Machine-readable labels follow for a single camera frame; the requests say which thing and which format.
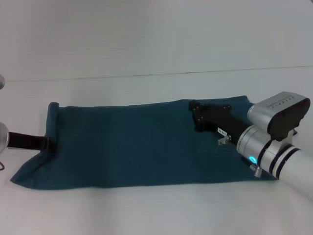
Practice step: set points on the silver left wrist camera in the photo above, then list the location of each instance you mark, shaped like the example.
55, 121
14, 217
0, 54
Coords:
2, 82

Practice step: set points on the teal FREE print t-shirt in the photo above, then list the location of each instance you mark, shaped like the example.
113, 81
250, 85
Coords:
134, 147

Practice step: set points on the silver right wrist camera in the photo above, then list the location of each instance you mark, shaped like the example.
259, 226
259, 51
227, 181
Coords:
278, 115

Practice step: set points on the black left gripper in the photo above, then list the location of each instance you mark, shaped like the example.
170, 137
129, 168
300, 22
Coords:
23, 140

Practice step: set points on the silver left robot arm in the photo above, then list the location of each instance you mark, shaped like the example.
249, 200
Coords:
3, 137

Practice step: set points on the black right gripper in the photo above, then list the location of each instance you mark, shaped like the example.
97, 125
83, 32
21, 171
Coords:
220, 120

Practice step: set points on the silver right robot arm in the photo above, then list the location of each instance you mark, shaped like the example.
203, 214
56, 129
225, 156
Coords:
281, 156

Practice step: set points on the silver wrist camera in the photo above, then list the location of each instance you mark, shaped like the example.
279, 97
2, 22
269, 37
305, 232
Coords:
278, 115
2, 82

